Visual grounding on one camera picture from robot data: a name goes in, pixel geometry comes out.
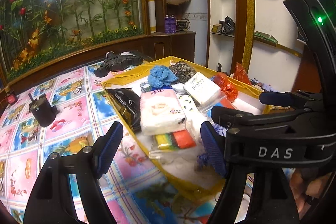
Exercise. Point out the black snack bag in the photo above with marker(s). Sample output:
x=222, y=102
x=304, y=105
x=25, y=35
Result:
x=127, y=103

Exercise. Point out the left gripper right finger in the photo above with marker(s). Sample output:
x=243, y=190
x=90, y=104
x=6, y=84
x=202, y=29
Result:
x=214, y=147

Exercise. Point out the white towel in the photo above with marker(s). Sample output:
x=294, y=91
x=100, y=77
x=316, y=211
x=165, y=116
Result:
x=194, y=120

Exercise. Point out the blue white Vinda bag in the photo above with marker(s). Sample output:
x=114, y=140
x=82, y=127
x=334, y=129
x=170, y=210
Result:
x=203, y=159

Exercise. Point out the blue tissue pack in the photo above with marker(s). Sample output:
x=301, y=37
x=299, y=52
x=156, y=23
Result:
x=145, y=87

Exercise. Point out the black cylindrical motor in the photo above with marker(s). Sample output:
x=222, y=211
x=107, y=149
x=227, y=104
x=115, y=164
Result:
x=42, y=110

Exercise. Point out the colourful sponge pack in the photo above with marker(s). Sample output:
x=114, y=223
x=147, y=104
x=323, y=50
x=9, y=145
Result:
x=175, y=140

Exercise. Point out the colourful printed tablecloth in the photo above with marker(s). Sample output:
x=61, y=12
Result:
x=135, y=190

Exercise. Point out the brown knitted hat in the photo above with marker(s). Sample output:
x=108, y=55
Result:
x=183, y=71

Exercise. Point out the orange red plastic bag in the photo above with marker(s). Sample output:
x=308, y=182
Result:
x=226, y=86

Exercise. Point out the black star-shaped device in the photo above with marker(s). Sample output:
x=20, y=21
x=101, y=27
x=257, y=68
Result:
x=117, y=62

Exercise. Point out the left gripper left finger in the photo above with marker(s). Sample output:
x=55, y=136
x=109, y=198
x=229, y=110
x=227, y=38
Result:
x=105, y=148

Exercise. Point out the purple spray can pair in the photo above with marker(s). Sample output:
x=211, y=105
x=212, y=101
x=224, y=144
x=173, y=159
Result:
x=170, y=24

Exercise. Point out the person's right hand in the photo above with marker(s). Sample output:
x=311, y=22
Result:
x=302, y=188

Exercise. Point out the red plastic bag on cabinet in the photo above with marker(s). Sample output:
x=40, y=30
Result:
x=241, y=75

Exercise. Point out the white Face tissue pack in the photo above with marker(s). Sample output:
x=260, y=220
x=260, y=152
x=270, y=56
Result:
x=201, y=88

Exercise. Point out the flower mural panel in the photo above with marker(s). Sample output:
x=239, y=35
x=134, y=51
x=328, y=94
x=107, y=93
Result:
x=35, y=32

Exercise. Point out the small red box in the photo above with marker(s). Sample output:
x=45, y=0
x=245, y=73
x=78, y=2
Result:
x=11, y=98

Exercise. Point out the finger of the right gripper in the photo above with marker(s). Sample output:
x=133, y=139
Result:
x=228, y=117
x=277, y=99

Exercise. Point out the light blue knitted cloth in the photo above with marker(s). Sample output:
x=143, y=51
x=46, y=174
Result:
x=161, y=76

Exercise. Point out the lemon print tissue pack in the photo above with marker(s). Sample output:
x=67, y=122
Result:
x=187, y=103

